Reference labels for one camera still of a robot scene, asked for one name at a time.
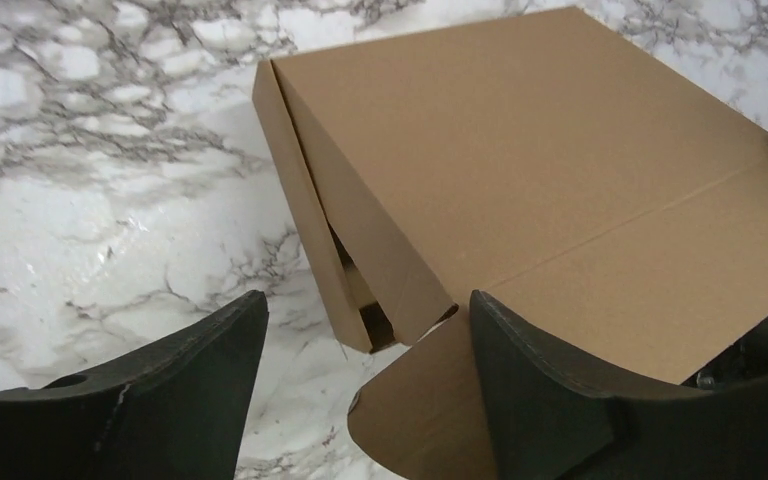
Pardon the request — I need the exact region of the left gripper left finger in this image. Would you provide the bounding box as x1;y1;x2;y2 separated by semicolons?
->
0;290;269;479

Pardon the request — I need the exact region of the brown cardboard box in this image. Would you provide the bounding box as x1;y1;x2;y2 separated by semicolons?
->
252;7;768;479

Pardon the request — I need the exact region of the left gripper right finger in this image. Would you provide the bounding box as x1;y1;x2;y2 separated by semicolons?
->
469;290;768;479

